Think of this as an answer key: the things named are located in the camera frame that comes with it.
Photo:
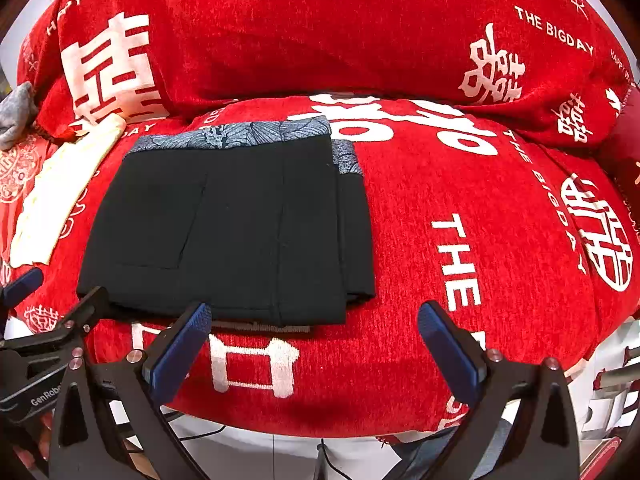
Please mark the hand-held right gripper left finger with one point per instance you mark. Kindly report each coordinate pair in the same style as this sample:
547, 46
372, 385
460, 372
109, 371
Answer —
177, 350

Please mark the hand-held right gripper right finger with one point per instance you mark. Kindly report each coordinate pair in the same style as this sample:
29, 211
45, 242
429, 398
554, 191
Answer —
450, 355

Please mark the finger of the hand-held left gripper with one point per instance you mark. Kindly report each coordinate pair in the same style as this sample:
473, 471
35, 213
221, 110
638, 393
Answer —
82, 312
22, 285

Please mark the black pants grey patterned waistband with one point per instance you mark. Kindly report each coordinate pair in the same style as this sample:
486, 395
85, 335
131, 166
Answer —
225, 220

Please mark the cream cloth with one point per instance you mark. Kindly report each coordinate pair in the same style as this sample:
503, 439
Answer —
60, 195

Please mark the red cloth white round motifs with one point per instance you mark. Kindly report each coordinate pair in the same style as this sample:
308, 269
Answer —
20, 175

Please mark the red printed sofa cover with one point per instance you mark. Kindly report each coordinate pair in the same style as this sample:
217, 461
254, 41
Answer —
400, 210

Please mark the metal rod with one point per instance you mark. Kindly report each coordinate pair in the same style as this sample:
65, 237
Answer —
617, 375

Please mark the white red-patterned cloth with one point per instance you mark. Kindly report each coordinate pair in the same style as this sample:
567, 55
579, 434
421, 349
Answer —
610, 410

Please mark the grey cloth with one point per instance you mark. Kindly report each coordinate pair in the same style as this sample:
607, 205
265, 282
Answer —
17, 110

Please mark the dark red pillow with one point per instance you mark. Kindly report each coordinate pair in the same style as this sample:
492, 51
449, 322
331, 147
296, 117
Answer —
622, 145

